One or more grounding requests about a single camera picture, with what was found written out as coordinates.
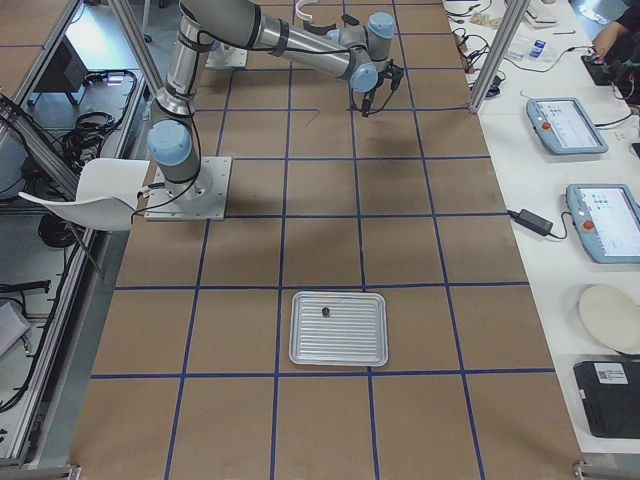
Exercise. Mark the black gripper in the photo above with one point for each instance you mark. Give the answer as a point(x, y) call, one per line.
point(368, 94)

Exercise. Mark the ribbed silver metal tray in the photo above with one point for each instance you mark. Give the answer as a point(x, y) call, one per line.
point(355, 334)

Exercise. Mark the small blue white box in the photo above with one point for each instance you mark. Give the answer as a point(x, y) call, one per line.
point(537, 48)

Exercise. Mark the black power adapter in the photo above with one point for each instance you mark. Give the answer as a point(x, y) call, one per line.
point(535, 222)

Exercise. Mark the far teach pendant tablet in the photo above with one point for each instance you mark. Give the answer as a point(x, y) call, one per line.
point(564, 127)

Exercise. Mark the teach pendant tablet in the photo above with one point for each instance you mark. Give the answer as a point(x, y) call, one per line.
point(606, 218)
point(564, 127)

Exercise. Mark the person in black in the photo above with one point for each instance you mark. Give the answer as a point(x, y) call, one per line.
point(616, 41)

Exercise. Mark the near teach pendant tablet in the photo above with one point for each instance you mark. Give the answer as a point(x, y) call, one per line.
point(606, 218)

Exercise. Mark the white plastic chair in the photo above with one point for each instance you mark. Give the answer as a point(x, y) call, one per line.
point(106, 195)

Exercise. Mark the black monitor on left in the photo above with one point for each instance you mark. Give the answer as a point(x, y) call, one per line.
point(65, 73)

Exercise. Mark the cream round plate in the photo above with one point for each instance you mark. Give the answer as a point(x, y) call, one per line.
point(611, 317)

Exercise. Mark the black flat box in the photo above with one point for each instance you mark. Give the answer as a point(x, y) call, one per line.
point(610, 397)

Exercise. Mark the aluminium frame post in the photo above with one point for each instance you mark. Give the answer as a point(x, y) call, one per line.
point(504, 35)

